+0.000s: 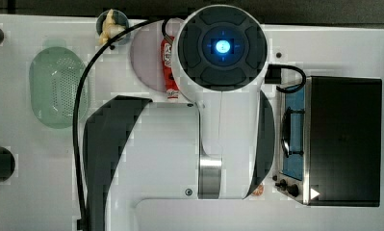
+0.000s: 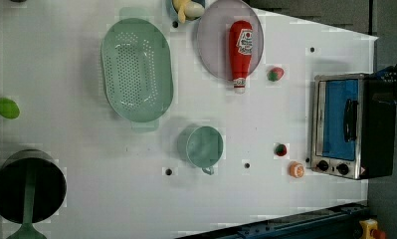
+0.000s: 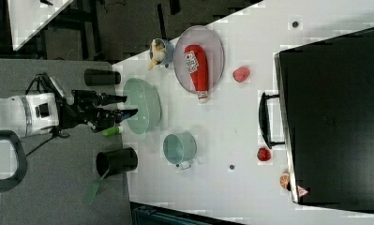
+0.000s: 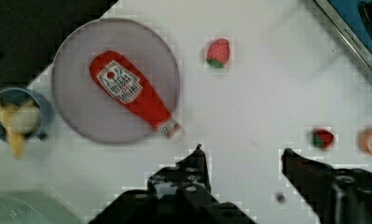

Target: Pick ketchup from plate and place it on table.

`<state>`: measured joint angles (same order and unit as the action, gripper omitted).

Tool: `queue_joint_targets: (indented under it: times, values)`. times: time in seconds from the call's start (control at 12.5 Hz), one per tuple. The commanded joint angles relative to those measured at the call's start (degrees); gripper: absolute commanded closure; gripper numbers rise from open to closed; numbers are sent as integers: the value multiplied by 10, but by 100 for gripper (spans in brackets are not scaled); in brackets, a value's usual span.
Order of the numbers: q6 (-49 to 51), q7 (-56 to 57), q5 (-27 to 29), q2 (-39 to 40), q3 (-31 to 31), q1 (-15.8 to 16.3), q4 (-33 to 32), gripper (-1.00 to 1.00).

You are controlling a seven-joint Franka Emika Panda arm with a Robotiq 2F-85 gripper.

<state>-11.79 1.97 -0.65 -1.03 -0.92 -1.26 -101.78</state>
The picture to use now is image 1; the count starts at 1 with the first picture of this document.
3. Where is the red ketchup bottle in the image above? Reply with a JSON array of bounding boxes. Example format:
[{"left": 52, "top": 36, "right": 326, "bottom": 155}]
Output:
[{"left": 161, "top": 36, "right": 179, "bottom": 100}]

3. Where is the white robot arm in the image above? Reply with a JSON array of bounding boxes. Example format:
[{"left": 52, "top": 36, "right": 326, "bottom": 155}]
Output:
[{"left": 83, "top": 5, "right": 273, "bottom": 231}]

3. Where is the round purple plate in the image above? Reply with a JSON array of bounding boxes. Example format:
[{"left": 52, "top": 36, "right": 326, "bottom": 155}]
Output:
[{"left": 130, "top": 20, "right": 166, "bottom": 92}]

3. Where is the yellow toy banana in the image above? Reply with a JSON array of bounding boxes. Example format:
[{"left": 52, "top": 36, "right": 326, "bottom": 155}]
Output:
[{"left": 98, "top": 10, "right": 126, "bottom": 44}]

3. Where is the small blue-grey bowl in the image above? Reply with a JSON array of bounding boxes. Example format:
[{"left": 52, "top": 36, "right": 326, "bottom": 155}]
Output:
[{"left": 95, "top": 9, "right": 129, "bottom": 45}]

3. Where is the green perforated colander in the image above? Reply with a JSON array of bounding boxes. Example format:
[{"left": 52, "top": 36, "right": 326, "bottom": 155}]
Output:
[{"left": 29, "top": 39, "right": 85, "bottom": 129}]

